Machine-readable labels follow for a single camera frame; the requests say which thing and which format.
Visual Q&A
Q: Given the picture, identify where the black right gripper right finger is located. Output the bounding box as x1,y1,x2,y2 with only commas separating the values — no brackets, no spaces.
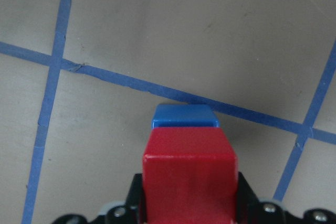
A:
237,172,259,223

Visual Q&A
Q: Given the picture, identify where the blue wooden block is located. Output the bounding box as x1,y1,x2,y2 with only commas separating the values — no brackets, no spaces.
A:
152,104,220,128

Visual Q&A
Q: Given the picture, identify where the red wooden block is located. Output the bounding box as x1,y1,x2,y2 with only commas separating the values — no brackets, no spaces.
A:
142,127,238,223

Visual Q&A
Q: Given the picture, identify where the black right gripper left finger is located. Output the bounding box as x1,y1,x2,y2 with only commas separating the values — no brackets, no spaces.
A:
125,174,144,223

